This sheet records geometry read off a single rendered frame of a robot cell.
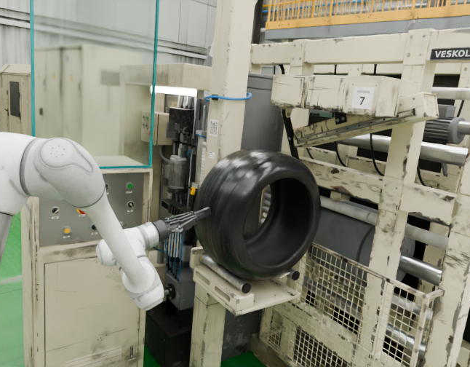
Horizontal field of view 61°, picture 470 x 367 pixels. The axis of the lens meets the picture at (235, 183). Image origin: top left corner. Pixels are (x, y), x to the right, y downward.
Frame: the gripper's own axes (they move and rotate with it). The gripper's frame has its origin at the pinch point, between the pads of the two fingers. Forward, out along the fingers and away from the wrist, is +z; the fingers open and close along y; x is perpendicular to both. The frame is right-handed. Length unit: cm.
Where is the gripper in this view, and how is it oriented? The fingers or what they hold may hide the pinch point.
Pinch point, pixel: (202, 213)
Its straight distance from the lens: 157.1
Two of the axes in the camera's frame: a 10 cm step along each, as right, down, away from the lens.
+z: 8.1, -3.0, 5.1
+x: 1.3, 9.3, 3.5
